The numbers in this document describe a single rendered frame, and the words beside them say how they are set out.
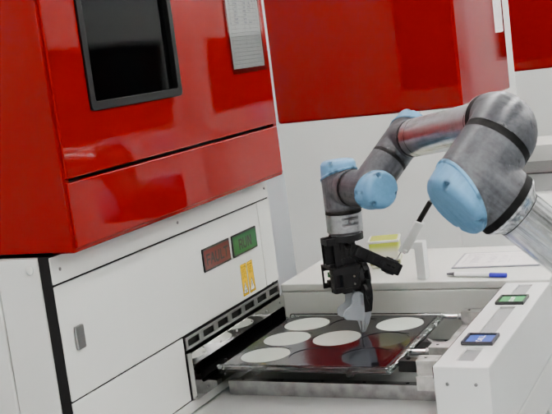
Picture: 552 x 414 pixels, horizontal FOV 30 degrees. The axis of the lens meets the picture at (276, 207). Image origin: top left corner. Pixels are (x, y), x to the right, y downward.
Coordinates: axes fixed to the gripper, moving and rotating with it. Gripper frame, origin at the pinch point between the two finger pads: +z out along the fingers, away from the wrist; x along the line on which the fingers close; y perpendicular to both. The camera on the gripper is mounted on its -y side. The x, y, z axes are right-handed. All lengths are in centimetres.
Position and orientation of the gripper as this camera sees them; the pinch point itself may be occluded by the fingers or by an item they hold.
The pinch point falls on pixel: (365, 324)
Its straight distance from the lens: 218.0
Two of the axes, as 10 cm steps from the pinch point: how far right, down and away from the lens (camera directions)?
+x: 3.1, 1.0, -9.5
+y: -9.4, 1.6, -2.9
